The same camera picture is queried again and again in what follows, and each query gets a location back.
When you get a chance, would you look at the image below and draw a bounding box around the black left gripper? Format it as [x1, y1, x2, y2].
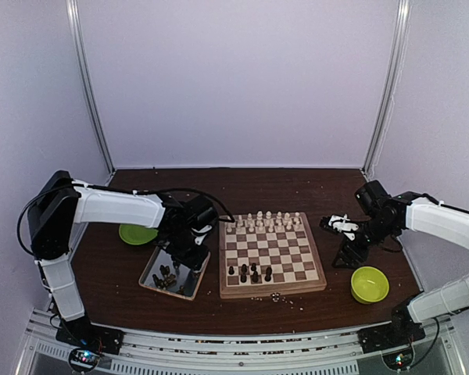
[165, 228, 209, 271]

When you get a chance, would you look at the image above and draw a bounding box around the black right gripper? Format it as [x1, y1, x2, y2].
[331, 216, 396, 270]

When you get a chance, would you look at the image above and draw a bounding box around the metal tray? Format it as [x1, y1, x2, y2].
[138, 248, 210, 301]

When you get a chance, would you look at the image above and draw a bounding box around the wooden chess board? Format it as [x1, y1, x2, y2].
[219, 211, 327, 299]

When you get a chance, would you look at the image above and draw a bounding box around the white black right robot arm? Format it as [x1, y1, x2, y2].
[321, 180, 469, 345]

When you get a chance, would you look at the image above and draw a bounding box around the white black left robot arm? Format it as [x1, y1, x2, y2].
[17, 170, 220, 347]

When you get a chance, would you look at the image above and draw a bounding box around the pile of dark chess pieces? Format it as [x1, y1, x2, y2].
[152, 263, 189, 295]

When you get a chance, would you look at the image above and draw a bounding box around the green bowl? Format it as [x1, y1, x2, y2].
[350, 266, 390, 305]

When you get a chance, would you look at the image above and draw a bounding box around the green plate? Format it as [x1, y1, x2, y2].
[119, 224, 158, 246]

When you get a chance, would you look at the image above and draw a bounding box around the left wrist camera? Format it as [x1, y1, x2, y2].
[192, 225, 214, 245]

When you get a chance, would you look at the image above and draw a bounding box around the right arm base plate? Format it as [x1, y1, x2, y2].
[357, 323, 425, 354]

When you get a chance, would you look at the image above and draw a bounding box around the aluminium front rail frame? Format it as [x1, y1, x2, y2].
[15, 306, 466, 375]

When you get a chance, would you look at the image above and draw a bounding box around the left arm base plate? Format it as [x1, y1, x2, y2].
[55, 317, 124, 355]

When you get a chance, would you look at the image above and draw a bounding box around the right aluminium post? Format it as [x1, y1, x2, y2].
[362, 0, 411, 180]

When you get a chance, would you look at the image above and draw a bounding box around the aluminium post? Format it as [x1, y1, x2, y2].
[362, 0, 411, 180]
[66, 0, 116, 175]

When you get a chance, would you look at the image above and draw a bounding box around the left aluminium post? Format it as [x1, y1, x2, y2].
[66, 0, 116, 175]

